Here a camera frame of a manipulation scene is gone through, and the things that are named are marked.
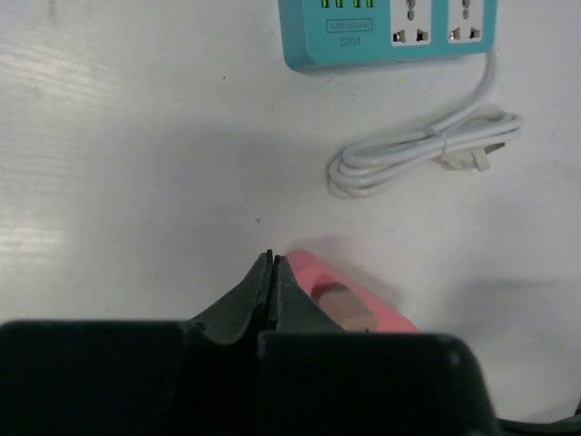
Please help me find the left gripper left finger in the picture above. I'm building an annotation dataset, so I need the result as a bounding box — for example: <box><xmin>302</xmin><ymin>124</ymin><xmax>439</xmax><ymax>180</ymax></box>
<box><xmin>1</xmin><ymin>253</ymin><xmax>272</xmax><ymax>435</ymax></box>

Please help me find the pink triangular power strip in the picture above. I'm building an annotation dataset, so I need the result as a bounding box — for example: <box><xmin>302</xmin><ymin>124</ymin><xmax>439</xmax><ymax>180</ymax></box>
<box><xmin>286</xmin><ymin>250</ymin><xmax>419</xmax><ymax>333</ymax></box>

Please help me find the teal power strip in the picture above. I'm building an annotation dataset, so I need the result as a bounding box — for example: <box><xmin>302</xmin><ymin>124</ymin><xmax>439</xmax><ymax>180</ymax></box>
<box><xmin>278</xmin><ymin>0</ymin><xmax>497</xmax><ymax>72</ymax></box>

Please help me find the white power cord with plug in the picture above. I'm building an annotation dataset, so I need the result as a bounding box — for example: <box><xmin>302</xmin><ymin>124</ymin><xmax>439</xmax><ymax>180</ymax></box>
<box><xmin>327</xmin><ymin>49</ymin><xmax>524</xmax><ymax>199</ymax></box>

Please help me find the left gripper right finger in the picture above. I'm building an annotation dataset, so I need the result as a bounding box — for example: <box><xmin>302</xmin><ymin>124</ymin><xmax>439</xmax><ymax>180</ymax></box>
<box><xmin>257</xmin><ymin>257</ymin><xmax>499</xmax><ymax>435</ymax></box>

